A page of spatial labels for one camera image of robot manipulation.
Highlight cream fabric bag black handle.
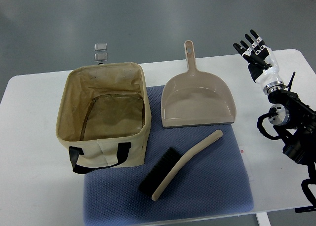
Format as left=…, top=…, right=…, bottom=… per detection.
left=56, top=63, right=151, bottom=174

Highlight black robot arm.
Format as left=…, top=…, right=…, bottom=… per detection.
left=257, top=73, right=316, bottom=213

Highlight white table leg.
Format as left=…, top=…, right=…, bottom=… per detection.
left=255, top=212, right=271, bottom=226

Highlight blue mesh cushion mat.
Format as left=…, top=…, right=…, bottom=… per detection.
left=83, top=86, right=254, bottom=226

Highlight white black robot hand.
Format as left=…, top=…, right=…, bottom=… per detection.
left=233, top=30, right=286, bottom=95

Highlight upper metal floor plate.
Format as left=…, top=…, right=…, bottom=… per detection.
left=94, top=42, right=107, bottom=51

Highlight beige hand broom black bristles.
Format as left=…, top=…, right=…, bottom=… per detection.
left=138, top=130, right=223, bottom=201

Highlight beige plastic dustpan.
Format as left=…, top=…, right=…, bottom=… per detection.
left=160, top=40, right=237, bottom=128

